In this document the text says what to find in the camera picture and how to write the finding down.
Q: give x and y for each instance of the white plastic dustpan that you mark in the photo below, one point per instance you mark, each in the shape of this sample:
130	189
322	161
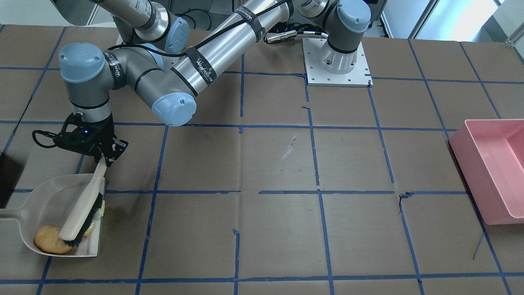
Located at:
48	204

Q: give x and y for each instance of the cream hand brush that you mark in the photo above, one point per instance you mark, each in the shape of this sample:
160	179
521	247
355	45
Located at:
86	206

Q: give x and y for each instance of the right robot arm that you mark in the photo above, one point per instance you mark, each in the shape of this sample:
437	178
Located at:
144	24

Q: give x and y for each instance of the pink plastic bin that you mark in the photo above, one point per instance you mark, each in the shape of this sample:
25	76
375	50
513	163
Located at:
490	153

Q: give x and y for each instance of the silver cylindrical connector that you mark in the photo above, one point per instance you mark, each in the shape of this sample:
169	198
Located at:
280	37

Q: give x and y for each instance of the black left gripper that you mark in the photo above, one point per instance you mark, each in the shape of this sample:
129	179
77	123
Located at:
106	136

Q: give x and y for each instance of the round brown bread roll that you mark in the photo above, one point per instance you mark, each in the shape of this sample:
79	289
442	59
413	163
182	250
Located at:
47	240

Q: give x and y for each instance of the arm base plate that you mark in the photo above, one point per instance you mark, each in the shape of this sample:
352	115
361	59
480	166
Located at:
348	73

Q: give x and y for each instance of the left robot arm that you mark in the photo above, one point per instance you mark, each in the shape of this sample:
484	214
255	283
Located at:
167	75

